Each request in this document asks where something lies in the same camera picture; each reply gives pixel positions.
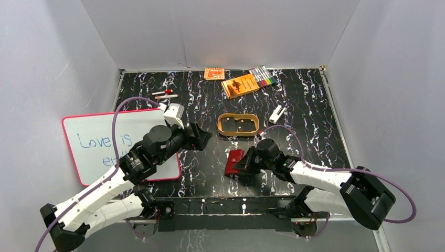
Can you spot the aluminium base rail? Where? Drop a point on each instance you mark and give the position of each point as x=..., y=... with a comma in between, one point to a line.
x=189, y=213

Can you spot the yellow oval tray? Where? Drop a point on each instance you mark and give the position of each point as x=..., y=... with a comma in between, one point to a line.
x=237, y=116

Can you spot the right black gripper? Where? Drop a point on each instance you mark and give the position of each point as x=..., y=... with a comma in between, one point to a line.
x=246, y=163

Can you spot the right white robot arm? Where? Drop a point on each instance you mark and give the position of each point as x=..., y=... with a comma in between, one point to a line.
x=354, y=193

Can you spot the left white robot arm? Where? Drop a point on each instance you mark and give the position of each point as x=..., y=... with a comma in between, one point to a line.
x=69, y=223

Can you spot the small orange card box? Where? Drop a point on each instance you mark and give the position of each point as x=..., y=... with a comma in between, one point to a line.
x=214, y=74

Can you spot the orange white marker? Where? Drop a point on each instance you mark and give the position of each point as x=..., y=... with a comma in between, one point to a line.
x=166, y=96

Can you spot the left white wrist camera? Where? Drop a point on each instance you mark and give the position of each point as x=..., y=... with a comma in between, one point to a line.
x=173, y=114

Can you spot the black card stack in tray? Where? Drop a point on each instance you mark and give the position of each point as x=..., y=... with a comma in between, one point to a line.
x=228, y=124

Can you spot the coloured marker set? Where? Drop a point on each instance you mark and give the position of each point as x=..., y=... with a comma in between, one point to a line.
x=262, y=76

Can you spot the orange book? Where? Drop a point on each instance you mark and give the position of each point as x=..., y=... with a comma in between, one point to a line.
x=240, y=86

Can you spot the red card holder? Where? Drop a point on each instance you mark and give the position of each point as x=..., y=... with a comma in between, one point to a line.
x=234, y=157

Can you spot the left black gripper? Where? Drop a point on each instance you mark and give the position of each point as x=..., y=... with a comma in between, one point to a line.
x=191, y=135

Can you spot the pink framed whiteboard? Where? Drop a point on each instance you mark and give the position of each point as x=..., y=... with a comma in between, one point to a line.
x=90, y=139

